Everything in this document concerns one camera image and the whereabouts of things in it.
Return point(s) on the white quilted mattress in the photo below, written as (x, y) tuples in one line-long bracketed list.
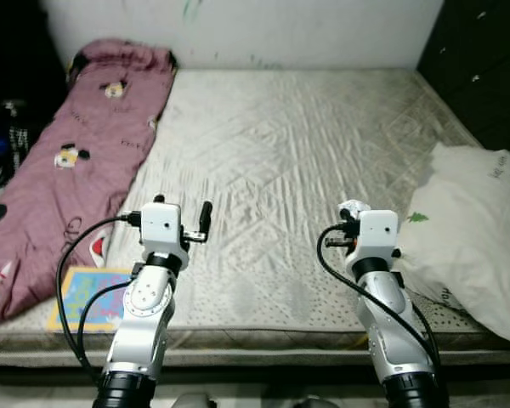
[(280, 153)]

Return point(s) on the grey robot right leg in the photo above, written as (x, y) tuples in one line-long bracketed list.
[(316, 403)]

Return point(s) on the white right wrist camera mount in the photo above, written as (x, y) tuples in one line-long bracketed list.
[(378, 234)]

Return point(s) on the white printed pillow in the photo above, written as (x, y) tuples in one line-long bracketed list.
[(476, 229)]

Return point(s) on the grey robot left leg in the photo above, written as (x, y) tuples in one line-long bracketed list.
[(193, 401)]

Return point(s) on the pink cartoon print blanket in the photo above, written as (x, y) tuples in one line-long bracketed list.
[(85, 153)]

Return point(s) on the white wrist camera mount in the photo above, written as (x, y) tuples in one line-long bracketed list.
[(378, 234), (161, 225)]

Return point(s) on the white tissue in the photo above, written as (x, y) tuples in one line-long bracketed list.
[(357, 206)]

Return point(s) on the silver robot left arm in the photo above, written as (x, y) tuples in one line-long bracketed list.
[(144, 323)]

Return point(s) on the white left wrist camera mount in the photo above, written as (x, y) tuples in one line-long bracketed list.
[(161, 225)]

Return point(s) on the patterned bed base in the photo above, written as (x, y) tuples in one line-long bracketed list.
[(263, 358)]

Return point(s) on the grey robot leg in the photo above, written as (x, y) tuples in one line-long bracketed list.
[(316, 403), (193, 401)]

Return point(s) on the colourful children's board book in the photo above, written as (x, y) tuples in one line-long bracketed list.
[(76, 297)]

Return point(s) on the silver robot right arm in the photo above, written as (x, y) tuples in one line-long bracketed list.
[(391, 331)]

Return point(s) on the dark tufted headboard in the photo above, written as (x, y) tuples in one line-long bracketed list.
[(476, 68)]

